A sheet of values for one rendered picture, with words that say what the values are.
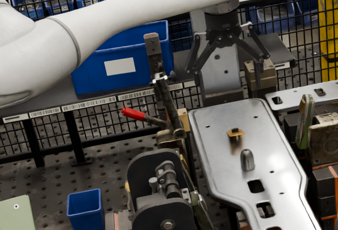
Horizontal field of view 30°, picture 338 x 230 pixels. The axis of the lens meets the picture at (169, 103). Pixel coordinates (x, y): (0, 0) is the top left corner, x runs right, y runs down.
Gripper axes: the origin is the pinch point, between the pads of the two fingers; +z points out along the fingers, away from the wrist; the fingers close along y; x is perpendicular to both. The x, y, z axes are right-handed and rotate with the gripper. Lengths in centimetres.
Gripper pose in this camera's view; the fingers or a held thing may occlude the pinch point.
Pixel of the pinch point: (230, 87)
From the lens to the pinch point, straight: 152.4
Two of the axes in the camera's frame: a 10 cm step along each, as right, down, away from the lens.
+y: 9.8, -1.9, 0.2
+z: 1.6, 8.7, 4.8
